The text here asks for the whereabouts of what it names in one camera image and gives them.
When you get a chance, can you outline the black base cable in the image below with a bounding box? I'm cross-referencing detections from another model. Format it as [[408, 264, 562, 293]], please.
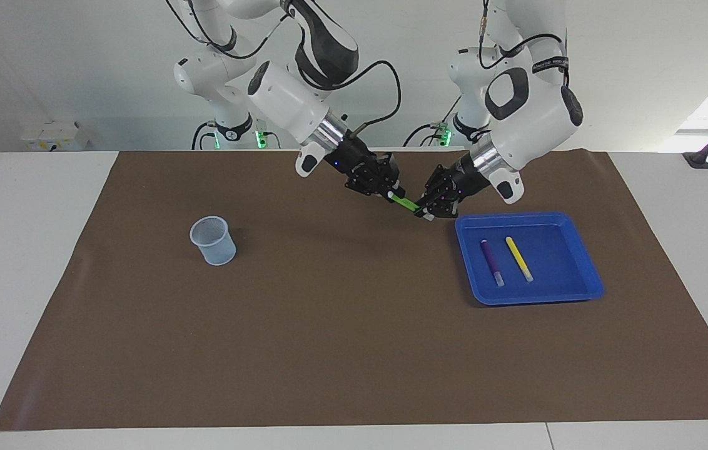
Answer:
[[191, 121, 217, 151], [403, 94, 461, 148]]

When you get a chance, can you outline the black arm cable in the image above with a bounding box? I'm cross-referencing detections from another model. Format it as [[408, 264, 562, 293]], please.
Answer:
[[478, 0, 570, 88], [166, 0, 403, 135]]

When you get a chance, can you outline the green pen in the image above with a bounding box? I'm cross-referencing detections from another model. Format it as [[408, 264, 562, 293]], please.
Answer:
[[390, 193, 422, 213]]

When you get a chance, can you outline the brown table mat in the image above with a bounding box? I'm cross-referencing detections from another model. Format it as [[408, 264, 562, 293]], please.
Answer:
[[0, 150, 708, 432]]

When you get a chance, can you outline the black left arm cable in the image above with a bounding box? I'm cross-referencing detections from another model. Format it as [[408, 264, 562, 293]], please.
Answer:
[[478, 0, 570, 88]]

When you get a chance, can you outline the purple pen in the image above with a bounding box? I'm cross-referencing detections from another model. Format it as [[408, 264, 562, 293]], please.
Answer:
[[480, 239, 505, 288]]

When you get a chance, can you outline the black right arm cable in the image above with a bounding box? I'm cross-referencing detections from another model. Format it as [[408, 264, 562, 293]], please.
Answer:
[[166, 0, 403, 135]]

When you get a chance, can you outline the translucent mesh pen cup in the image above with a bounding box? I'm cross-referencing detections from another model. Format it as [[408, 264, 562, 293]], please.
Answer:
[[189, 216, 237, 266]]

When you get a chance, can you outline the yellow pen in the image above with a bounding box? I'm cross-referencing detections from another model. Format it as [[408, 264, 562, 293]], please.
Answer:
[[505, 236, 534, 283]]

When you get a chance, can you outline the blue plastic tray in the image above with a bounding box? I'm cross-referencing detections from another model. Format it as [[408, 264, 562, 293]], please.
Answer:
[[454, 211, 605, 307]]

